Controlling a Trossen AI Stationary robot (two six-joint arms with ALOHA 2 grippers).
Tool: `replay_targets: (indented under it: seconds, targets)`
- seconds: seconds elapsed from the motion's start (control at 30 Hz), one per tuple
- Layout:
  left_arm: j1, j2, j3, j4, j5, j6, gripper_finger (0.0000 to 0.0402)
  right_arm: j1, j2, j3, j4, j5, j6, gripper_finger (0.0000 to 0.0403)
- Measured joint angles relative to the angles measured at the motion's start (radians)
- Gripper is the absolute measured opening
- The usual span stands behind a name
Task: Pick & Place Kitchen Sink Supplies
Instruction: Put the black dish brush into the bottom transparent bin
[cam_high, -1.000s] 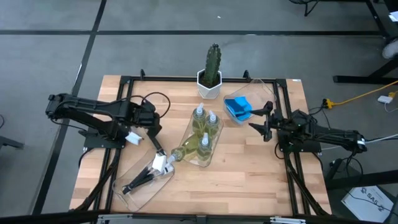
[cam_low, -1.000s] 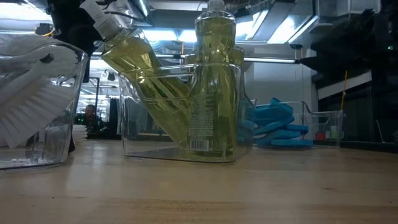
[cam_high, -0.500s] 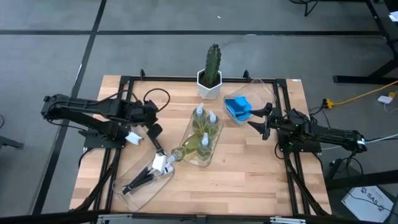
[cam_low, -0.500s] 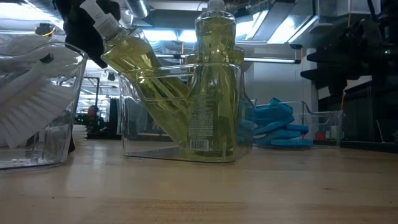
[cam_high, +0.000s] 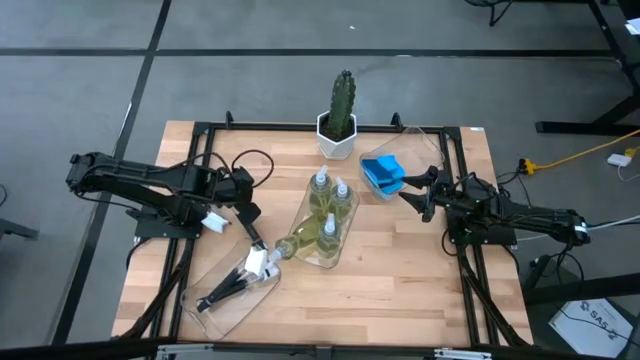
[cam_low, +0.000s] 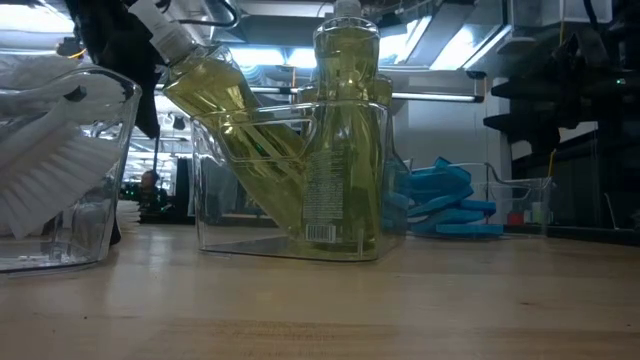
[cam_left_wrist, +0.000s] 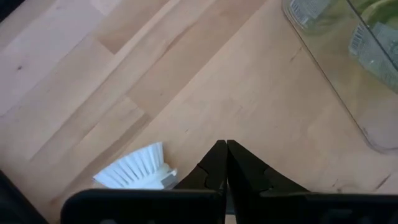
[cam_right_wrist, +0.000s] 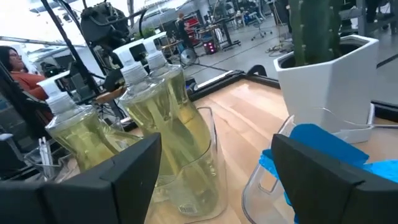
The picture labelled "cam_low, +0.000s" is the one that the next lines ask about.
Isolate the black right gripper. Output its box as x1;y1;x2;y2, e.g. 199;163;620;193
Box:
483;34;640;156

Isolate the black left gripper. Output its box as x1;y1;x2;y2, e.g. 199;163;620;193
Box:
64;0;166;141

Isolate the yellow dish soap bottle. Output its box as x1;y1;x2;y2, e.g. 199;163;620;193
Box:
302;0;389;261
372;73;399;251
296;79;326;236
128;0;314;241

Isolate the clear plastic bin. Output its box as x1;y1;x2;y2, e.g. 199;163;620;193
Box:
191;99;409;264
394;158;554;239
0;64;143;275

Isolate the person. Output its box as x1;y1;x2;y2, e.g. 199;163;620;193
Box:
119;168;171;224

